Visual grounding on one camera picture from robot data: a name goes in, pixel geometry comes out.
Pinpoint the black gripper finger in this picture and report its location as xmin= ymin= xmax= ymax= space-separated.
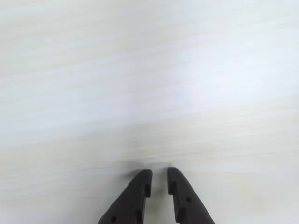
xmin=97 ymin=168 xmax=153 ymax=224
xmin=166 ymin=167 xmax=216 ymax=224

